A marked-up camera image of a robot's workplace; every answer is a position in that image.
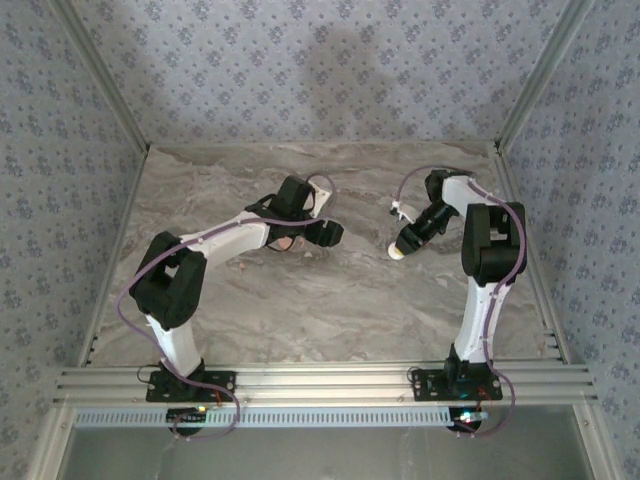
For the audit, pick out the round pale pink charging case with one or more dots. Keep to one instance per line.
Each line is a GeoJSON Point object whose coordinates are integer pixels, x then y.
{"type": "Point", "coordinates": [396, 252]}

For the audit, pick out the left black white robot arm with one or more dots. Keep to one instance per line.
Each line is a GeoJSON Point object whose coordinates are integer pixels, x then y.
{"type": "Point", "coordinates": [230, 240]}

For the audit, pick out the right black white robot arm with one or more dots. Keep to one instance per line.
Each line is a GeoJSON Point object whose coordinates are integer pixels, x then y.
{"type": "Point", "coordinates": [480, 320]}

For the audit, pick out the black controller board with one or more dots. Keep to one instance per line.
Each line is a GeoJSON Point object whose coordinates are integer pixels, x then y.
{"type": "Point", "coordinates": [187, 415]}
{"type": "Point", "coordinates": [467, 420]}

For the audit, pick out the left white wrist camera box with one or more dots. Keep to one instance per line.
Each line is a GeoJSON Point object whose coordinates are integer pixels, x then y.
{"type": "Point", "coordinates": [322, 197]}

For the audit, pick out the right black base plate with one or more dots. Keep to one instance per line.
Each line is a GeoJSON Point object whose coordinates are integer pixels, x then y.
{"type": "Point", "coordinates": [430, 387]}

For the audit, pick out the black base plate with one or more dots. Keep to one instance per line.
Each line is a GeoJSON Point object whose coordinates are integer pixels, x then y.
{"type": "Point", "coordinates": [430, 387]}
{"type": "Point", "coordinates": [220, 385]}

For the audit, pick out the aluminium frame post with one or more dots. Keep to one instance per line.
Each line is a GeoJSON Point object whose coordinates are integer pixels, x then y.
{"type": "Point", "coordinates": [540, 75]}
{"type": "Point", "coordinates": [105, 75]}

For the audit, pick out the aluminium mounting rail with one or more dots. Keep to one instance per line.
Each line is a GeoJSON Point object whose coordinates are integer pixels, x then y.
{"type": "Point", "coordinates": [325, 385]}

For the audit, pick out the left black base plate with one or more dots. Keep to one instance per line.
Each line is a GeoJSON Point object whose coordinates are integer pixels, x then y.
{"type": "Point", "coordinates": [220, 385]}

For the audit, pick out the aluminium frame leg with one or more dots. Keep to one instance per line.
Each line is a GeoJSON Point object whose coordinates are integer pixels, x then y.
{"type": "Point", "coordinates": [597, 445]}
{"type": "Point", "coordinates": [50, 450]}

